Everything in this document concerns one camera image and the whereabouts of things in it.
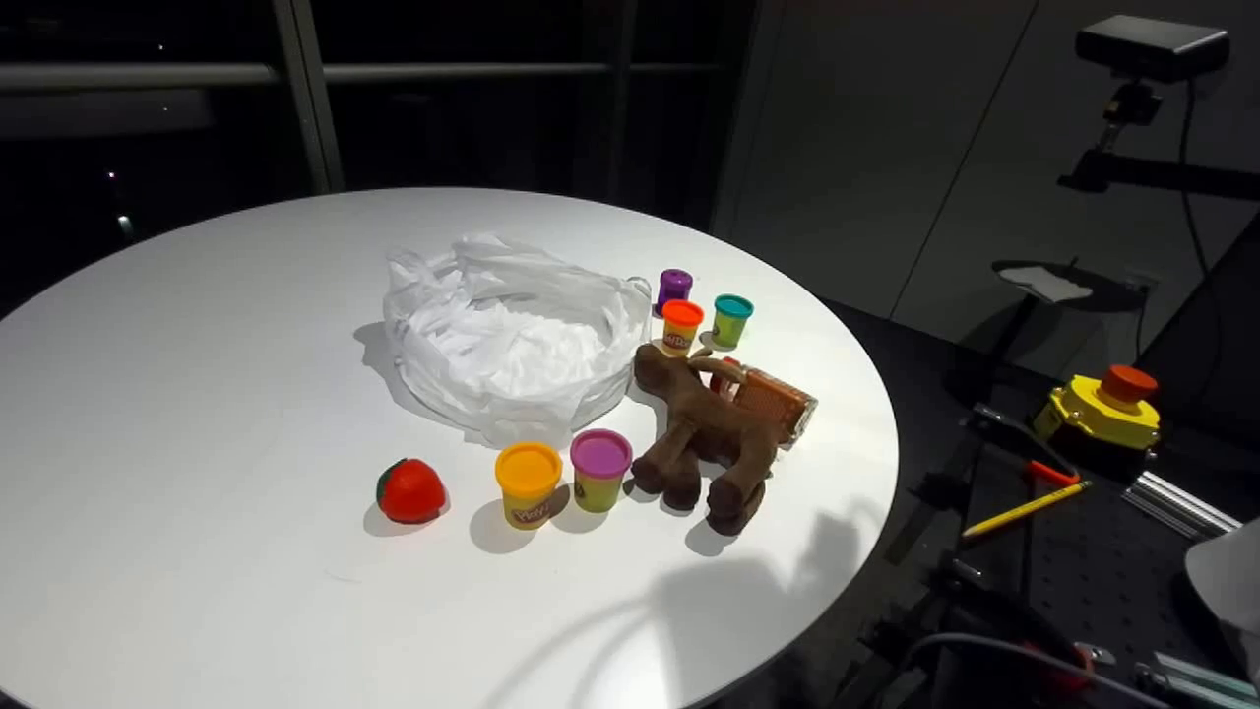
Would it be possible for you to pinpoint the brown deer plush toy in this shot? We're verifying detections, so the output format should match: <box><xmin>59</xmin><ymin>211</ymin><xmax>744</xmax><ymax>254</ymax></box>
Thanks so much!
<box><xmin>629</xmin><ymin>344</ymin><xmax>781</xmax><ymax>535</ymax></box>

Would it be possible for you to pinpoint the yellow emergency stop button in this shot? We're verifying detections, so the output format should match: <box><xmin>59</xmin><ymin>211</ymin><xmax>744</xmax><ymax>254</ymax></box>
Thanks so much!
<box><xmin>1036</xmin><ymin>361</ymin><xmax>1163</xmax><ymax>454</ymax></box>

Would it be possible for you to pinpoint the yellow pencil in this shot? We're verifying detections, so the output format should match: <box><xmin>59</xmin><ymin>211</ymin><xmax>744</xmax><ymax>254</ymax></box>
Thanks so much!
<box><xmin>959</xmin><ymin>479</ymin><xmax>1091</xmax><ymax>538</ymax></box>

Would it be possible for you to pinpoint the purple lid small container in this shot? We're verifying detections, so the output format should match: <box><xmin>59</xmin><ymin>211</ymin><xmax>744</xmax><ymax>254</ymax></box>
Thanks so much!
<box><xmin>654</xmin><ymin>269</ymin><xmax>694</xmax><ymax>313</ymax></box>

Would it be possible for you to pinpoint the teal lid small container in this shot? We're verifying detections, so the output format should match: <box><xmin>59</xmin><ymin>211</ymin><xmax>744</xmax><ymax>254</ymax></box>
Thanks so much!
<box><xmin>713</xmin><ymin>296</ymin><xmax>751</xmax><ymax>351</ymax></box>

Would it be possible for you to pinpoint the black camera on mount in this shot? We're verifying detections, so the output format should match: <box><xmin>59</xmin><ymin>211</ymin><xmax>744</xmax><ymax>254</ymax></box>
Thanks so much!
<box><xmin>1063</xmin><ymin>13</ymin><xmax>1260</xmax><ymax>202</ymax></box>

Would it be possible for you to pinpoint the orange lid small container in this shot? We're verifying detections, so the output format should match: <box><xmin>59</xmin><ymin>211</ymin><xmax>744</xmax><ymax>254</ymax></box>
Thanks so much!
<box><xmin>663</xmin><ymin>298</ymin><xmax>705</xmax><ymax>353</ymax></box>

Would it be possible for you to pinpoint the metal window railing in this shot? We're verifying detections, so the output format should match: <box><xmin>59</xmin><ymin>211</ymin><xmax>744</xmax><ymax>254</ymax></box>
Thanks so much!
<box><xmin>0</xmin><ymin>0</ymin><xmax>721</xmax><ymax>191</ymax></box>

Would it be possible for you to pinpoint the white plastic bag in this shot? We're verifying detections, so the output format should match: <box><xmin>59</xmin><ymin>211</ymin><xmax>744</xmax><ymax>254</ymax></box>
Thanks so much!
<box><xmin>383</xmin><ymin>235</ymin><xmax>654</xmax><ymax>445</ymax></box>

